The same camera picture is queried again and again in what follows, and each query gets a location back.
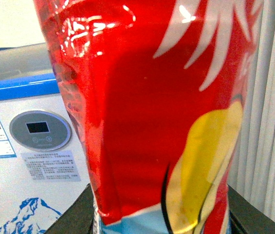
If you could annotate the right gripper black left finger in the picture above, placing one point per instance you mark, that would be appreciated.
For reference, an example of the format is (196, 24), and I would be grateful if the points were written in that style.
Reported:
(78, 219)

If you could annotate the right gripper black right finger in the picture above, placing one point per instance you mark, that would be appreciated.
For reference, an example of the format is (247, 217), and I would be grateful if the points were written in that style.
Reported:
(245, 218)

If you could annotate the red drink pouch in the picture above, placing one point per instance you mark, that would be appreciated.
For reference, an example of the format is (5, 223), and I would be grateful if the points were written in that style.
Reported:
(155, 90)

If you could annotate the white vertical blinds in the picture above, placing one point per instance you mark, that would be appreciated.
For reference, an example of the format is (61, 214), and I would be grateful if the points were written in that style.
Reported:
(253, 169)

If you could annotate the white chest freezer blue rim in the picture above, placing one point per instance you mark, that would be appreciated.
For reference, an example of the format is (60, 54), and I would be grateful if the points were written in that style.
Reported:
(42, 164)

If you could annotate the sliding glass freezer lid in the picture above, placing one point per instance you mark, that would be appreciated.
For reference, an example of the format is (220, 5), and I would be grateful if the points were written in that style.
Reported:
(25, 61)

